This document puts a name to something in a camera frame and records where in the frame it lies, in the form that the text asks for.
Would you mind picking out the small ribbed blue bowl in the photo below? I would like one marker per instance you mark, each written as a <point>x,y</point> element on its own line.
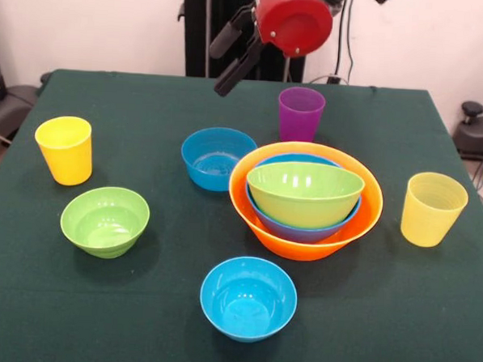
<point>210,155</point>

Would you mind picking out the small cyan bowl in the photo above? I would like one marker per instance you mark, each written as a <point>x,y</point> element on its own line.
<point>247,299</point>

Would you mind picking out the large orange bowl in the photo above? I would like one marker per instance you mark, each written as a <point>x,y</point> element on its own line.
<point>302,249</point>

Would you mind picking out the large green bowl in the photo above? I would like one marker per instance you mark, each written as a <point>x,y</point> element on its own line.
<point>305,200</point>

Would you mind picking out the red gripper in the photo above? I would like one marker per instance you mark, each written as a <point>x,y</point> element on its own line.
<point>298,26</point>

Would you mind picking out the dark grey base foot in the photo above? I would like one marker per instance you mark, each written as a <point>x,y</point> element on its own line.
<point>478,136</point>
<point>14,104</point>

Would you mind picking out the large blue bowl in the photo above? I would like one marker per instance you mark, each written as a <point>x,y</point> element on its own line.
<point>303,235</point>

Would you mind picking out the translucent yellow-green cup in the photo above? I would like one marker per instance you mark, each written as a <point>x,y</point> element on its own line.
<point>432,215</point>

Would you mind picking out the small green bowl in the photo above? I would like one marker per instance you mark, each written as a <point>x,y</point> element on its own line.
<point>102,218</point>

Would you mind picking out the opaque yellow cup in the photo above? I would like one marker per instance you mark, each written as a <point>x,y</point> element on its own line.
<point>66,159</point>

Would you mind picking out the dark green tablecloth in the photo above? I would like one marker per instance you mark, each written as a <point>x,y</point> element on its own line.
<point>381,298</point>

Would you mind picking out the purple cup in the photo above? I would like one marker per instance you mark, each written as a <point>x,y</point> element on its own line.
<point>300,119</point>

